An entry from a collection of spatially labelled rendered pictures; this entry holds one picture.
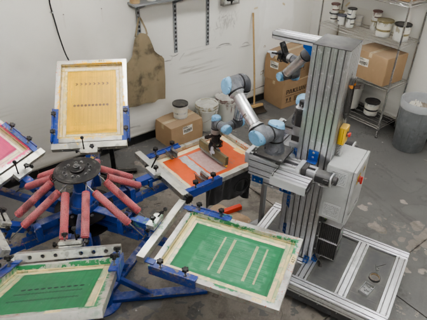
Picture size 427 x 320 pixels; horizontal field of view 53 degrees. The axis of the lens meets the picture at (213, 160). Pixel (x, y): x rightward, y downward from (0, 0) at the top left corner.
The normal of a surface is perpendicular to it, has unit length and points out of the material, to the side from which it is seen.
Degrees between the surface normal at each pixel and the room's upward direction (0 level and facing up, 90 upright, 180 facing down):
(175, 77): 90
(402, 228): 0
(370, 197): 0
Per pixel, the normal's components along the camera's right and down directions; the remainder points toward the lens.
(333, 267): 0.01, -0.83
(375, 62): -0.82, 0.30
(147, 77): 0.15, 0.54
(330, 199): -0.53, 0.47
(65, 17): 0.61, 0.45
